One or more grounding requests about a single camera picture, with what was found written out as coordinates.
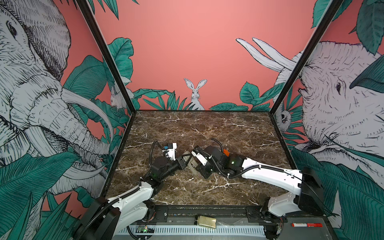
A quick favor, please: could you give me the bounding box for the grey remote control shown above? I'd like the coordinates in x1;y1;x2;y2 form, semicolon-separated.
188;152;201;175

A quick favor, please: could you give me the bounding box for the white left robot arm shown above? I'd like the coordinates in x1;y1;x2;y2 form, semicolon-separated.
73;154;192;240

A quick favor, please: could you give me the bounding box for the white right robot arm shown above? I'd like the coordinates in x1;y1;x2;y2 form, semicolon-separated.
192;146;325;217

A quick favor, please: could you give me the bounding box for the red marker pen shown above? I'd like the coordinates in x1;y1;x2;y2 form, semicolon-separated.
291;223;323;228

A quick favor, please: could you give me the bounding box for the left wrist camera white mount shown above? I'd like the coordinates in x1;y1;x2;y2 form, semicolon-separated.
162;143;177;161

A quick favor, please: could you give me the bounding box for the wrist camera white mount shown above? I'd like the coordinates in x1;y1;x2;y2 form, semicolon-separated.
162;143;177;161
192;150;208;166

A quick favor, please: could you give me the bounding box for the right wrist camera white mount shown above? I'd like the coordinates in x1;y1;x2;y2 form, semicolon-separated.
192;150;208;166

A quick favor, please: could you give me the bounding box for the black corrugated left cable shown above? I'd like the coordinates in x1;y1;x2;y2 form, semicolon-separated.
149;140;164;166

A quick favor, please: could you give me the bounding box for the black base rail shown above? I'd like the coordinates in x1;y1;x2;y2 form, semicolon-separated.
150;205;281;225

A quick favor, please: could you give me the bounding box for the white slotted cable duct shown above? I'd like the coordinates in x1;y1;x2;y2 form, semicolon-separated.
129;225;266;237

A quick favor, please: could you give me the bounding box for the black frame post left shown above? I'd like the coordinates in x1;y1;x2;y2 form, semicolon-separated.
74;0;136;114

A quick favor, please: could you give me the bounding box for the black frame post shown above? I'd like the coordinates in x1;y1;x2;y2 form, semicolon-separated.
74;0;136;114
269;0;344;115

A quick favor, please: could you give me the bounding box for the black frame post right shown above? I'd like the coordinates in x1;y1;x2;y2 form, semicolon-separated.
269;0;344;115

